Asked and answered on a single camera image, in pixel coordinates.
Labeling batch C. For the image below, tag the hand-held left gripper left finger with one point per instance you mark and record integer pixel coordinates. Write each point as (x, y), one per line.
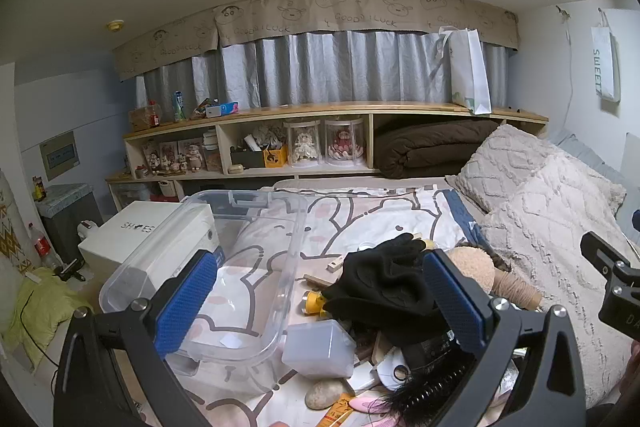
(185, 302)

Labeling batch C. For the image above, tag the brown folded blanket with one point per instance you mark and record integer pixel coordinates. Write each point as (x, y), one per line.
(425, 147)

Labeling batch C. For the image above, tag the blue tissue packet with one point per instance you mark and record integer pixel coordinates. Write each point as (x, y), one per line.
(222, 109)

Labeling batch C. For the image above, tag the black glove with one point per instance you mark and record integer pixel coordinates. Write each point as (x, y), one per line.
(385, 282)

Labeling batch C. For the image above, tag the grey cabinet with green cloth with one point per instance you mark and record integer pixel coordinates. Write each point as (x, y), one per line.
(70, 217)

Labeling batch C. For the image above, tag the yellow tape roll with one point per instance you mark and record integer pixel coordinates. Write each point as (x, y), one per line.
(315, 304)

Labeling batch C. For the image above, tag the cola bottle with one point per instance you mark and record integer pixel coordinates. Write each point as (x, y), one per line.
(42, 247)

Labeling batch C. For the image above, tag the grey curtain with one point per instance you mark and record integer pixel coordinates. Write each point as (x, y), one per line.
(325, 67)

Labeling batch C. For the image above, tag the ceiling sprinkler fitting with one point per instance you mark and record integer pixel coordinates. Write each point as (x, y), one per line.
(115, 26)

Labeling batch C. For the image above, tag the yellow small box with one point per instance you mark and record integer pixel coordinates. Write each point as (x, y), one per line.
(276, 158)

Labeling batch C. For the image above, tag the row of small figurines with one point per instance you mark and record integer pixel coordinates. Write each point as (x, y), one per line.
(172, 157)

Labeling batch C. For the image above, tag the person's right forearm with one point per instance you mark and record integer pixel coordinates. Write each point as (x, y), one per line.
(631, 372)

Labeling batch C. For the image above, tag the translucent small plastic box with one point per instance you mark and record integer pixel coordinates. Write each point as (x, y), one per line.
(317, 347)

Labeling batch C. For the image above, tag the black phone holder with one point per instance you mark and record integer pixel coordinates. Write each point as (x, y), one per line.
(70, 269)

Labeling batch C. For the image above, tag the display case with red doll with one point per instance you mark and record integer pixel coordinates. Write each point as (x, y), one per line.
(345, 142)

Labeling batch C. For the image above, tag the grey wall panel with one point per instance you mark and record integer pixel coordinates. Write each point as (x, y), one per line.
(60, 155)

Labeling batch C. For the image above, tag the patterned cushion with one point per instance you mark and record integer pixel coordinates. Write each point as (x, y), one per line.
(10, 227)

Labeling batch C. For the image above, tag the black organizer box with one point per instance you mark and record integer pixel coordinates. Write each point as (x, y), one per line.
(247, 158)

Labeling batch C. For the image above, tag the blue cloth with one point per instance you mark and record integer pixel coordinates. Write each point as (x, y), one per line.
(465, 217)

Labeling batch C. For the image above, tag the display case with white doll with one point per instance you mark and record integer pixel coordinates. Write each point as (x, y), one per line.
(302, 144)

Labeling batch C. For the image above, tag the white hanging bag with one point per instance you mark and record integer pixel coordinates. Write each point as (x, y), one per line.
(604, 62)

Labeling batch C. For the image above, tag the white small device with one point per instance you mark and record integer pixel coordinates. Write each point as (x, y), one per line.
(395, 372)

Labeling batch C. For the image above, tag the grey stone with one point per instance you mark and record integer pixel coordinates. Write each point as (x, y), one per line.
(324, 394)

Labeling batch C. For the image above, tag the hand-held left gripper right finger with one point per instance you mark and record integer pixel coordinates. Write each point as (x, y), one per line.
(457, 302)

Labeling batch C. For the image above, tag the white shoe box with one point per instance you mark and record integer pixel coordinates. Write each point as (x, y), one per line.
(140, 237)

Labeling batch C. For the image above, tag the red bottle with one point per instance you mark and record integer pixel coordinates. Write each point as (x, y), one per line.
(154, 114)

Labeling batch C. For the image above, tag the black feather duster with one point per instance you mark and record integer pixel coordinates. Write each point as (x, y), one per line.
(430, 394)

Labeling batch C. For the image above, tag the clear plastic storage bin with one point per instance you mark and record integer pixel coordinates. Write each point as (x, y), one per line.
(235, 287)

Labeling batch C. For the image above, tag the wooden shelf unit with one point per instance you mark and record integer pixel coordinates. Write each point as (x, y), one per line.
(350, 108)

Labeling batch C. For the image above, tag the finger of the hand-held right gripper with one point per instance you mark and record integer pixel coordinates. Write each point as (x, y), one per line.
(602, 252)
(636, 219)

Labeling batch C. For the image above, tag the white paper bag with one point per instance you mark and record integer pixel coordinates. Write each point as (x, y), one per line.
(467, 67)

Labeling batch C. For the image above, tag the pink comb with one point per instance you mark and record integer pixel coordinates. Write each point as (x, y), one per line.
(365, 404)

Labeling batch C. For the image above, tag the green blue tube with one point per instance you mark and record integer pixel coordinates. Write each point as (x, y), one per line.
(178, 106)

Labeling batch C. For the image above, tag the brown bread packet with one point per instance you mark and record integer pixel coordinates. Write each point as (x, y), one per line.
(140, 118)

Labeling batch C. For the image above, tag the yellow green cloth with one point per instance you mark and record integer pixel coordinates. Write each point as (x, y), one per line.
(40, 312)

